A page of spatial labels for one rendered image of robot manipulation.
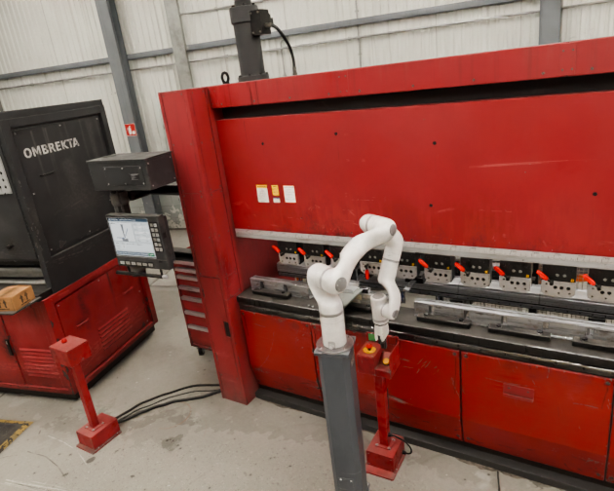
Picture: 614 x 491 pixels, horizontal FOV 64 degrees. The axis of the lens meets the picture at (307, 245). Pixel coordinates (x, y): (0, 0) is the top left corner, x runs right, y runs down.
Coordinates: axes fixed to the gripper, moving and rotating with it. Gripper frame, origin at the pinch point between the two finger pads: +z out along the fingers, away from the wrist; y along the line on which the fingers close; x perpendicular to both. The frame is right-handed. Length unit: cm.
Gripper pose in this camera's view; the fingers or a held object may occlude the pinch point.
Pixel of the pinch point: (383, 344)
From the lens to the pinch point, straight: 279.5
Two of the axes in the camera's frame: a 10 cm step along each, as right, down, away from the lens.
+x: 8.7, 0.7, -5.0
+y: -4.7, 4.3, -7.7
